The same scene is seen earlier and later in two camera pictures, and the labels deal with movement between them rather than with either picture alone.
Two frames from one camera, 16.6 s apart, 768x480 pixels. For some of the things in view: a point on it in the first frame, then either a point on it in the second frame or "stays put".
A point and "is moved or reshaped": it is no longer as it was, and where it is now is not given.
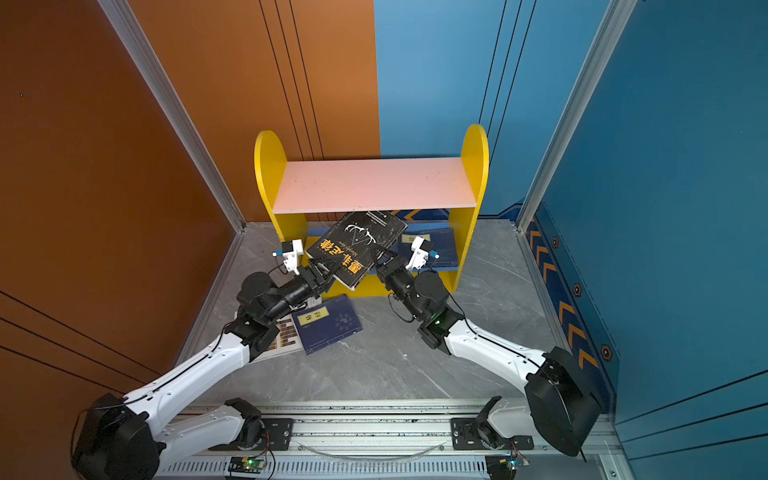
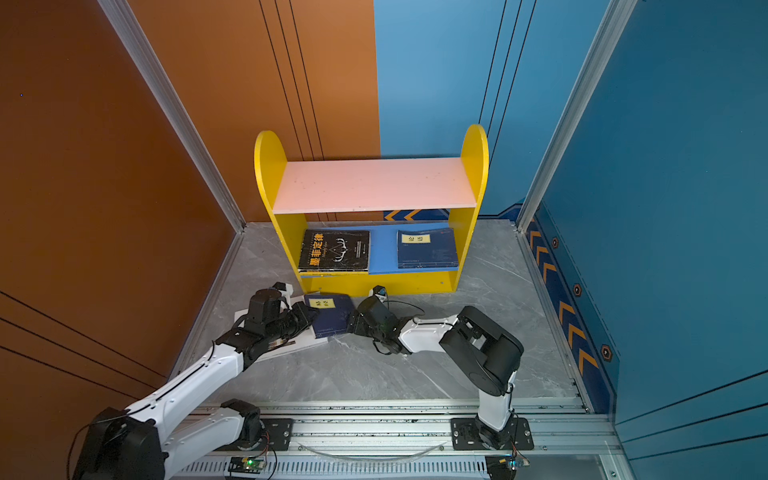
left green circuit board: x=246 y=464 stays put
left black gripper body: x=314 y=291 → x=294 y=322
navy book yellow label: x=443 y=242 stays put
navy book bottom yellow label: x=325 y=323 is moved or reshaped
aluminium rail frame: x=403 y=440 stays put
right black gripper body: x=401 y=283 → x=362 y=328
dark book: x=346 y=249 is moved or reshaped
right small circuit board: x=502 y=467 stays put
